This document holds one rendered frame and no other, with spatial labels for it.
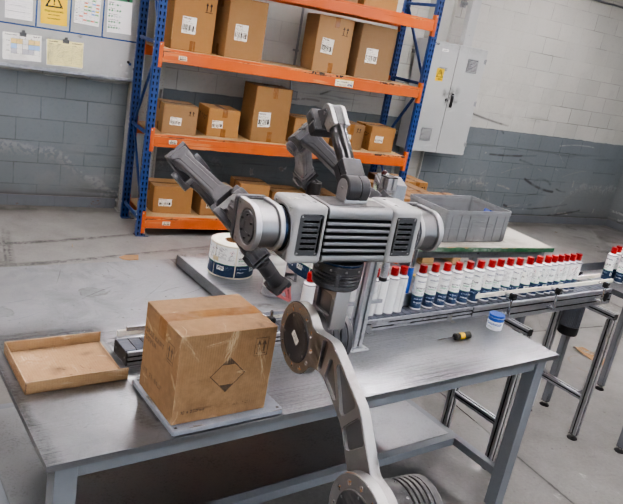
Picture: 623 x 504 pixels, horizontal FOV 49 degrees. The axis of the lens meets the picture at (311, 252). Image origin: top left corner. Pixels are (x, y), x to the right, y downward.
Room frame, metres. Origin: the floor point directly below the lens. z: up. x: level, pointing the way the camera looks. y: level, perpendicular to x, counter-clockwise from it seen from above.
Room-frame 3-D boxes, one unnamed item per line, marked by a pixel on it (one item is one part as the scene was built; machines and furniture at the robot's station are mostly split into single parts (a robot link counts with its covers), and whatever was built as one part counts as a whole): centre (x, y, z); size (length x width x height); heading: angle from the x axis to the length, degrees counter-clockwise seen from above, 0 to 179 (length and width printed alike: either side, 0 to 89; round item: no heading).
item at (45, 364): (1.86, 0.68, 0.85); 0.30 x 0.26 x 0.04; 128
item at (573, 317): (3.77, -1.56, 0.71); 0.15 x 0.12 x 0.34; 38
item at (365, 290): (2.39, -0.23, 1.16); 0.04 x 0.04 x 0.67; 38
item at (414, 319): (2.48, -0.10, 0.85); 1.65 x 0.11 x 0.05; 128
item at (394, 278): (2.67, -0.36, 0.98); 0.05 x 0.05 x 0.20
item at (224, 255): (2.82, 0.34, 0.95); 0.20 x 0.20 x 0.14
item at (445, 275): (2.87, -0.60, 0.98); 0.05 x 0.05 x 0.20
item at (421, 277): (2.78, -0.49, 0.98); 0.05 x 0.05 x 0.20
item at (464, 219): (4.60, -0.95, 0.91); 0.60 x 0.40 x 0.22; 124
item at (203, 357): (1.80, 0.25, 0.99); 0.30 x 0.24 x 0.27; 127
